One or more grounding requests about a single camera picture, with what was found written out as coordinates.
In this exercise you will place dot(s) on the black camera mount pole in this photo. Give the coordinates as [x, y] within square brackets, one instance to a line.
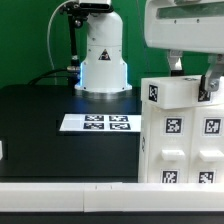
[76, 17]

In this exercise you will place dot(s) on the white left edge block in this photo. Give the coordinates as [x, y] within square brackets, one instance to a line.
[1, 150]

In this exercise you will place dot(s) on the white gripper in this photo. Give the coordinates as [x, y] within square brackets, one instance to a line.
[188, 25]

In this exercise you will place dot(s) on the white cabinet top block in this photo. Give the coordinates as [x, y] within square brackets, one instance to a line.
[179, 92]

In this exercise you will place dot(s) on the white cabinet door panel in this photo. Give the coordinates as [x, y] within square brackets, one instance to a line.
[207, 165]

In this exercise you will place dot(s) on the white cabinet body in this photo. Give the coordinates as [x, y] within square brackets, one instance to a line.
[147, 110]

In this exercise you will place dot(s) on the flat white base sheet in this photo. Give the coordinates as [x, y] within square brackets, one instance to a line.
[100, 122]

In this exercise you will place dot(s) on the small white cabinet panel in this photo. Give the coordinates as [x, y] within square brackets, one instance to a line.
[169, 145]

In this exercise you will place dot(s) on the white front fence bar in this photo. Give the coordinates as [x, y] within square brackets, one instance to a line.
[110, 197]

